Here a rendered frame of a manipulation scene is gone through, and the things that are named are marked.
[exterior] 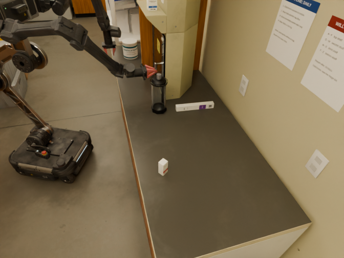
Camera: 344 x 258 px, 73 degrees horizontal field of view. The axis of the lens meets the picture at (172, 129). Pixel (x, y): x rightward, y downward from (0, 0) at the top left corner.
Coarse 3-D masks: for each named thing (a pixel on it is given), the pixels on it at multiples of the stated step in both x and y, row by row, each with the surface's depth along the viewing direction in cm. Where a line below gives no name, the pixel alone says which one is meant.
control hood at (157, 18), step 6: (138, 0) 148; (144, 0) 148; (144, 6) 138; (144, 12) 130; (150, 12) 130; (156, 12) 131; (162, 12) 131; (150, 18) 127; (156, 18) 128; (162, 18) 129; (156, 24) 130; (162, 24) 131; (162, 30) 133
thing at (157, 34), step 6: (156, 30) 153; (156, 36) 156; (162, 36) 140; (156, 42) 159; (162, 42) 142; (156, 48) 161; (162, 48) 144; (156, 54) 165; (162, 54) 147; (156, 60) 168; (162, 60) 150; (162, 66) 152; (162, 72) 155
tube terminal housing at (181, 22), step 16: (160, 0) 136; (176, 0) 124; (192, 0) 132; (176, 16) 130; (192, 16) 140; (176, 32) 136; (192, 32) 148; (176, 48) 143; (192, 48) 157; (176, 64) 150; (192, 64) 168; (176, 80) 158; (176, 96) 167
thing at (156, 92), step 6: (156, 84) 139; (162, 84) 139; (156, 90) 142; (162, 90) 143; (156, 96) 145; (162, 96) 146; (156, 102) 149; (162, 102) 149; (156, 108) 152; (162, 108) 152
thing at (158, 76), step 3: (159, 75) 139; (153, 78) 142; (156, 78) 142; (159, 78) 140; (162, 78) 142; (153, 81) 140; (156, 81) 139; (159, 81) 139; (162, 81) 140; (165, 81) 142
